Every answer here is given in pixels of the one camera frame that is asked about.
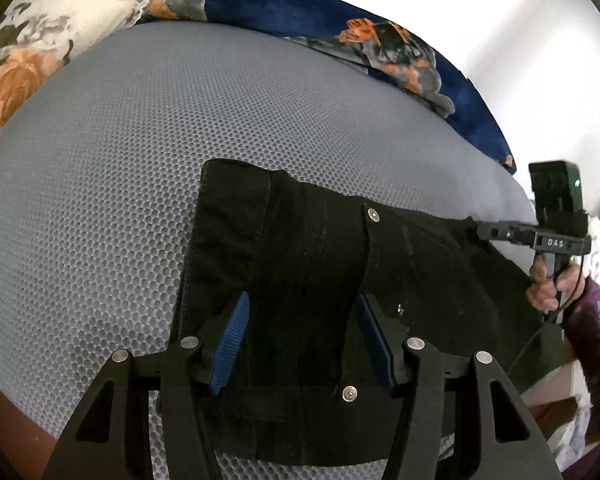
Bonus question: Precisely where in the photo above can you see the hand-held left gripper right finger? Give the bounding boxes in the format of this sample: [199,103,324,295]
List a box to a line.
[357,292,566,480]

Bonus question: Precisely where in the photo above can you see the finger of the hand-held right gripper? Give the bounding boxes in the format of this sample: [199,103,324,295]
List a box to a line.
[472,217,537,247]

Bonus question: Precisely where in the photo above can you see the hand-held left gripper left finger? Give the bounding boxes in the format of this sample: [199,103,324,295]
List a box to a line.
[40,291,251,480]

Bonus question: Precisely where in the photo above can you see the black pants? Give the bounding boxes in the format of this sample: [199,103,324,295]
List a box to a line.
[172,157,571,466]

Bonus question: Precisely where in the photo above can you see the person's right hand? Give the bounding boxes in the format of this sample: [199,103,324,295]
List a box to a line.
[526,255,588,313]

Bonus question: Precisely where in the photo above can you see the beige box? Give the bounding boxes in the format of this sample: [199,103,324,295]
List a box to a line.
[522,357,598,448]

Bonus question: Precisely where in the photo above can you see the grey mesh mattress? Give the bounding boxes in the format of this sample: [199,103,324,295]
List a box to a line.
[0,20,541,480]

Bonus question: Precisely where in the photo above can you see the blue floral blanket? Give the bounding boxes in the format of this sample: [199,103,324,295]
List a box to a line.
[135,0,518,176]

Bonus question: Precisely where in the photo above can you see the white orange floral pillow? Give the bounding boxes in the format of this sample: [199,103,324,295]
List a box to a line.
[0,0,146,156]

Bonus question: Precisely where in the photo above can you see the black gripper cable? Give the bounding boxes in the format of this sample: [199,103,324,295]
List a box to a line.
[507,255,588,368]

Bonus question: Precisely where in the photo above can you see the brown wooden bed frame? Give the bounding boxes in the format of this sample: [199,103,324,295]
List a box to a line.
[0,367,56,461]

